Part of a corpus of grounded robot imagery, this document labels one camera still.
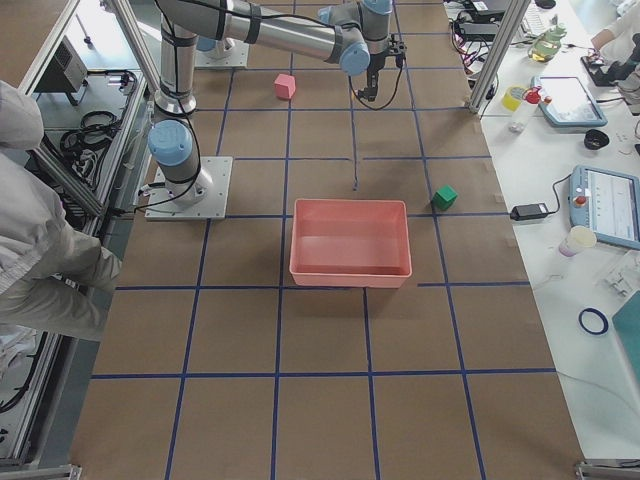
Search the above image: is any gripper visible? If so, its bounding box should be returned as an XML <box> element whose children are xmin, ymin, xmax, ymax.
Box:
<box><xmin>357</xmin><ymin>34</ymin><xmax>406</xmax><ymax>102</ymax></box>

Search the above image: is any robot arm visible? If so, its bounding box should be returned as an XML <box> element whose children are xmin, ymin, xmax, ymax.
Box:
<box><xmin>145</xmin><ymin>1</ymin><xmax>406</xmax><ymax>219</ymax></box>
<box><xmin>196</xmin><ymin>36</ymin><xmax>235</xmax><ymax>60</ymax></box>

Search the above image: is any pink cube near base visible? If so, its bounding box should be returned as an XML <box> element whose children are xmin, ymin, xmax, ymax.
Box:
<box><xmin>273</xmin><ymin>74</ymin><xmax>297</xmax><ymax>101</ymax></box>

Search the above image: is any green cube far corner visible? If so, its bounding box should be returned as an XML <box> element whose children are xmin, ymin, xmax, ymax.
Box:
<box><xmin>431</xmin><ymin>184</ymin><xmax>458</xmax><ymax>211</ymax></box>

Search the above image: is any yellow tape roll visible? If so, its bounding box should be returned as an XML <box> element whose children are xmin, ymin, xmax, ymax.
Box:
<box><xmin>501</xmin><ymin>86</ymin><xmax>527</xmax><ymax>112</ymax></box>

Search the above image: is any pink plastic bin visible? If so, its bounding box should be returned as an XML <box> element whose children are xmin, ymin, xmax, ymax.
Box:
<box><xmin>289</xmin><ymin>199</ymin><xmax>413</xmax><ymax>288</ymax></box>

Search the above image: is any green glass jar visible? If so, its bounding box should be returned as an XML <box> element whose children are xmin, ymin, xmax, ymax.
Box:
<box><xmin>528</xmin><ymin>24</ymin><xmax>566</xmax><ymax>63</ymax></box>

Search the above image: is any teach pendant far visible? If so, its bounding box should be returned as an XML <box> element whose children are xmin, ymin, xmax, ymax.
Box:
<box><xmin>530</xmin><ymin>75</ymin><xmax>607</xmax><ymax>129</ymax></box>

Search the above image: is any teach pendant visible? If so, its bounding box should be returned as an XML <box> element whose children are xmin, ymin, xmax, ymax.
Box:
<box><xmin>568</xmin><ymin>165</ymin><xmax>639</xmax><ymax>250</ymax></box>
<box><xmin>530</xmin><ymin>75</ymin><xmax>607</xmax><ymax>129</ymax></box>

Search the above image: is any black power adapter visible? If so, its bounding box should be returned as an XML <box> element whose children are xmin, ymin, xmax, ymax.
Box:
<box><xmin>509</xmin><ymin>203</ymin><xmax>550</xmax><ymax>221</ymax></box>

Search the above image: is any paper cup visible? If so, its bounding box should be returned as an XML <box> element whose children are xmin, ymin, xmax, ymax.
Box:
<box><xmin>558</xmin><ymin>225</ymin><xmax>597</xmax><ymax>257</ymax></box>

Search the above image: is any teach pendant near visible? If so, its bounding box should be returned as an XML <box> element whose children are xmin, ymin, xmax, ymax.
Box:
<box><xmin>568</xmin><ymin>165</ymin><xmax>639</xmax><ymax>250</ymax></box>

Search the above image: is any person in beige clothes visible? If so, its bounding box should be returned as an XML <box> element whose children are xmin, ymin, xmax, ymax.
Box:
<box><xmin>0</xmin><ymin>79</ymin><xmax>124</xmax><ymax>344</ymax></box>

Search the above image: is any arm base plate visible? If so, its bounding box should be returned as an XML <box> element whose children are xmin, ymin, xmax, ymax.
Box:
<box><xmin>144</xmin><ymin>156</ymin><xmax>233</xmax><ymax>221</ymax></box>
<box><xmin>195</xmin><ymin>40</ymin><xmax>249</xmax><ymax>70</ymax></box>

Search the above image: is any aluminium frame post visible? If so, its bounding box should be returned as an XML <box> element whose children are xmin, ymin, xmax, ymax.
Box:
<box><xmin>466</xmin><ymin>0</ymin><xmax>529</xmax><ymax>113</ymax></box>

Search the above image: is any blue tape ring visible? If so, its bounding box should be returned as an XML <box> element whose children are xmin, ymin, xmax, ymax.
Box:
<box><xmin>578</xmin><ymin>308</ymin><xmax>610</xmax><ymax>337</ymax></box>

